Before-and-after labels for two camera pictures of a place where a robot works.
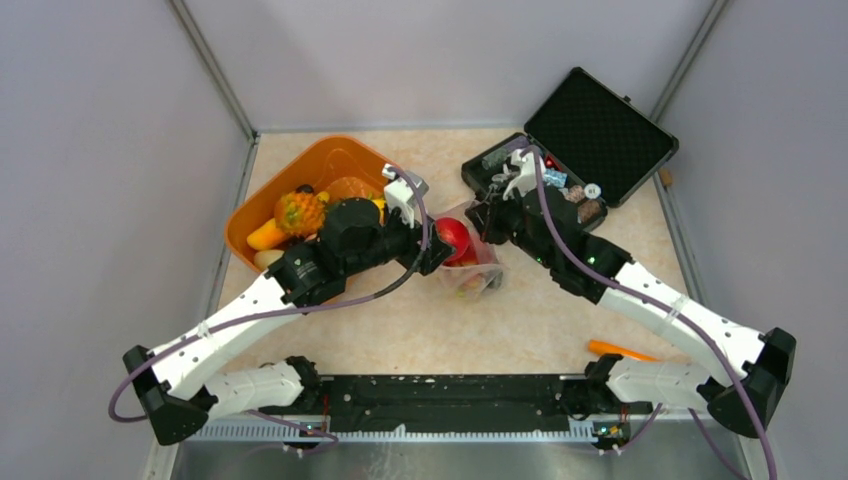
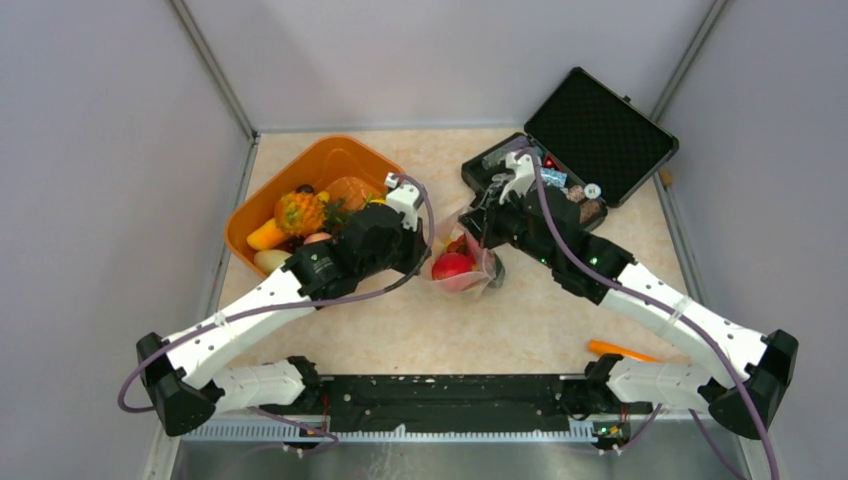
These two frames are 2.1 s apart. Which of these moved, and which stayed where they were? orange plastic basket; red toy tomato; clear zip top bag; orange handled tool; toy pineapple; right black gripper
Moved: clear zip top bag; red toy tomato
Stayed: toy pineapple; orange handled tool; orange plastic basket; right black gripper
